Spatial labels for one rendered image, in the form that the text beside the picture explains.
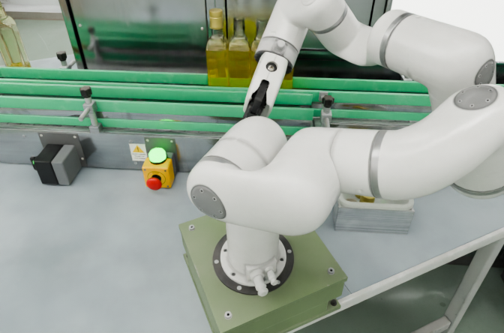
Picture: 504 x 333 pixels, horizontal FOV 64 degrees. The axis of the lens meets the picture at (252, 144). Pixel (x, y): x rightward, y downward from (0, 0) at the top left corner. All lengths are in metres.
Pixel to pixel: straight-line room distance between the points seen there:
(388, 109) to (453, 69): 0.61
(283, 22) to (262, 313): 0.51
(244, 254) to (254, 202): 0.25
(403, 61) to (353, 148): 0.16
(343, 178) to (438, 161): 0.11
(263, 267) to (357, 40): 0.44
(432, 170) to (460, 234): 0.64
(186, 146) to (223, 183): 0.60
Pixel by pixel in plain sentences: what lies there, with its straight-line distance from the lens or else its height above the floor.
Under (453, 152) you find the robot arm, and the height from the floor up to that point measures 1.24.
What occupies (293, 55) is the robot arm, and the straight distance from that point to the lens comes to 0.74.
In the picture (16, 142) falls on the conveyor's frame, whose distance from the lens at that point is 1.29.
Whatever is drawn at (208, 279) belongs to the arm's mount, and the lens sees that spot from 0.78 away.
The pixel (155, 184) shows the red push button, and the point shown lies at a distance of 1.06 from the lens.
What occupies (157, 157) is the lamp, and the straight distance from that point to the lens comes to 1.06.
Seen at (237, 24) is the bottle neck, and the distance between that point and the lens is 1.06.
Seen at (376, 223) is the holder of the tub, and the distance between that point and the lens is 1.00.
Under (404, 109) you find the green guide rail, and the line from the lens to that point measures 1.17.
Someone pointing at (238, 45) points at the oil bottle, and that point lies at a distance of 1.06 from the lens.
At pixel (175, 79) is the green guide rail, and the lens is 1.20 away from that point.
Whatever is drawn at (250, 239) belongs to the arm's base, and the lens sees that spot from 0.68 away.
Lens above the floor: 1.49
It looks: 36 degrees down
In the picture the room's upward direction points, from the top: straight up
